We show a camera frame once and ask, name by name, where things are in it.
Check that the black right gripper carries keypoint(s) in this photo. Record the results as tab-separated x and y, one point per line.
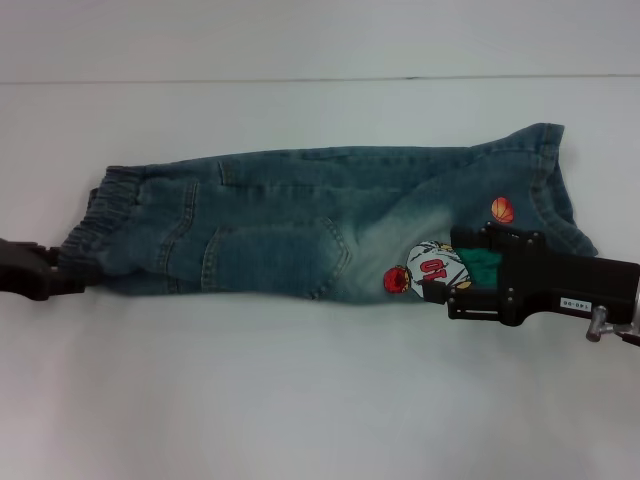
550	285

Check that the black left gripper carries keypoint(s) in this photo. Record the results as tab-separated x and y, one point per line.
22	270

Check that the blue denim shorts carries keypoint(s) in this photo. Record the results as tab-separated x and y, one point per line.
280	225

